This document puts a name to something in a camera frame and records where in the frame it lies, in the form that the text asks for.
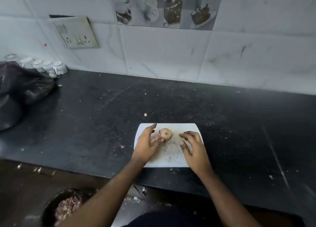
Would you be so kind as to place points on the person's right hand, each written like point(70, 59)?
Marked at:
point(197, 157)

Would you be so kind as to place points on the person's left hand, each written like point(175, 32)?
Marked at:
point(144, 148)

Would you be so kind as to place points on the white plastic cutting board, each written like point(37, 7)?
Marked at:
point(172, 155)

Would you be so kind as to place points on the small red onion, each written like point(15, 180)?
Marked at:
point(166, 133)

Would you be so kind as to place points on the person's right forearm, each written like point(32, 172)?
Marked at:
point(222, 199)

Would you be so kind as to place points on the person's left forearm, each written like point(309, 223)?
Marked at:
point(106, 197)

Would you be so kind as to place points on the person's navy shorts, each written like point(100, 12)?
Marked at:
point(160, 220)

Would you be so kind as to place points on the black bowl of peels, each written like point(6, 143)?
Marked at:
point(66, 207)

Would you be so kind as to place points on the black plastic bag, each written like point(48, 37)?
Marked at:
point(19, 91)

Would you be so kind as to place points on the clear drinking glass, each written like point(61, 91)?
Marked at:
point(11, 57)

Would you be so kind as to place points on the beige switch socket plate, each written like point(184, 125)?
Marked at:
point(74, 32)

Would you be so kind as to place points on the printed decorative wall tile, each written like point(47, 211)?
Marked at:
point(148, 7)

